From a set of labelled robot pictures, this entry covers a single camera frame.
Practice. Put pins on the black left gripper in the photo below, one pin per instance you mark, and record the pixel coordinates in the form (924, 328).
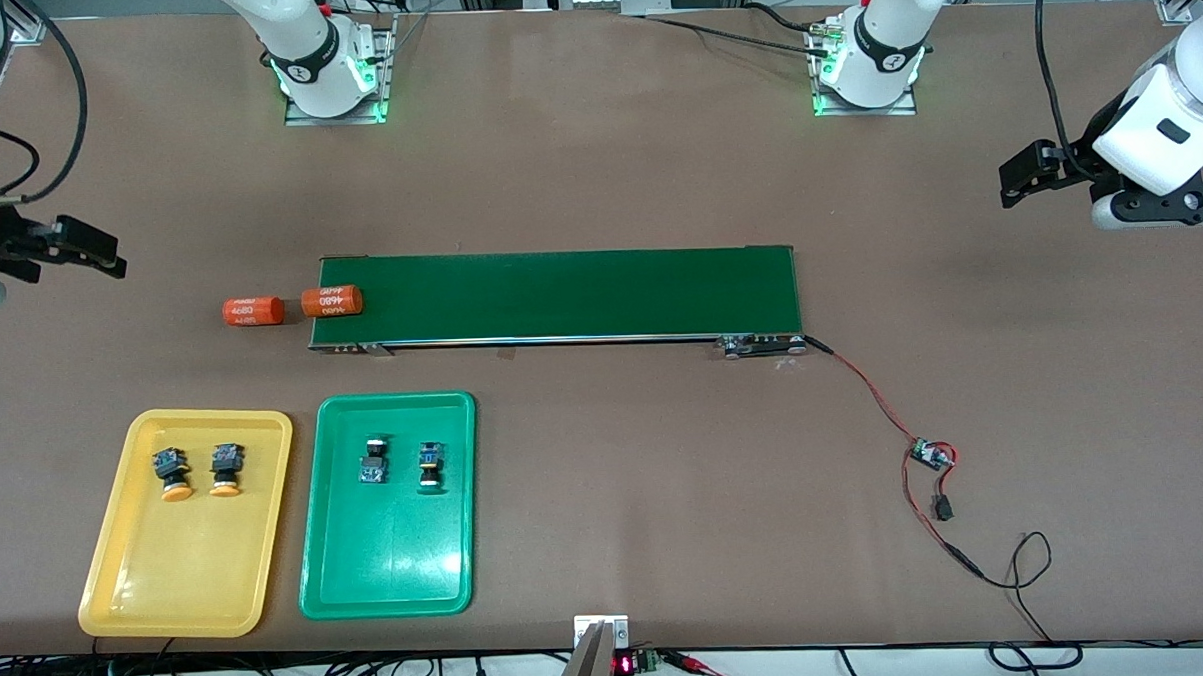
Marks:
(1083, 154)

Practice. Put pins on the orange 4680 cylinder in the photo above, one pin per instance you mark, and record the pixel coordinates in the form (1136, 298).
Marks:
(253, 311)
(331, 301)

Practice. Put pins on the yellow mushroom push button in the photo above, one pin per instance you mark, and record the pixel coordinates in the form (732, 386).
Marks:
(226, 487)
(174, 491)

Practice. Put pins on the green mushroom push button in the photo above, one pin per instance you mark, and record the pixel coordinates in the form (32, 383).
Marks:
(429, 466)
(373, 460)

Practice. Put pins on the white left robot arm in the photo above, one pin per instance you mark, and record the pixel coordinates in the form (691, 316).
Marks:
(886, 38)

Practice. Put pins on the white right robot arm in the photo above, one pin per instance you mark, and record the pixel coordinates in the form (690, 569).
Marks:
(306, 48)

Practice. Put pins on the small green circuit board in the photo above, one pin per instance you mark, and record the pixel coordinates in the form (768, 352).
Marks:
(931, 455)

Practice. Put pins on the yellow plastic tray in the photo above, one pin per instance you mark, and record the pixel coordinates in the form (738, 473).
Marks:
(184, 563)

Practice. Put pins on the small black plug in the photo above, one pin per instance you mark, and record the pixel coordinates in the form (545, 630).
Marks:
(944, 509)

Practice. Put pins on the green plastic tray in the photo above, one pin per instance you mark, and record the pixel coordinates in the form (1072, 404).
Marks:
(389, 556)

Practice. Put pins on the green conveyor belt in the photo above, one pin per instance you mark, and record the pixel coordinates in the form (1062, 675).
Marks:
(560, 294)

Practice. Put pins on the red clip lead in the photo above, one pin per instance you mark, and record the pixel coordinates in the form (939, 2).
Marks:
(688, 661)

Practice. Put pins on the red digit display module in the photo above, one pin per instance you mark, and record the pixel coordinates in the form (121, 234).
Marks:
(625, 664)

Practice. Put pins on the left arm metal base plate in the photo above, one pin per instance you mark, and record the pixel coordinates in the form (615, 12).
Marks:
(864, 111)

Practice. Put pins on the aluminium frame profile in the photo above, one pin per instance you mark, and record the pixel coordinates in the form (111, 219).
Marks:
(28, 28)
(1172, 8)

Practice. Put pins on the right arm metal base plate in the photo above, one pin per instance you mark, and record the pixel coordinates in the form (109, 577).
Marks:
(334, 118)

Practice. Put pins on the grey metal camera bracket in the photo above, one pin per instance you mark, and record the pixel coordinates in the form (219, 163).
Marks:
(588, 669)

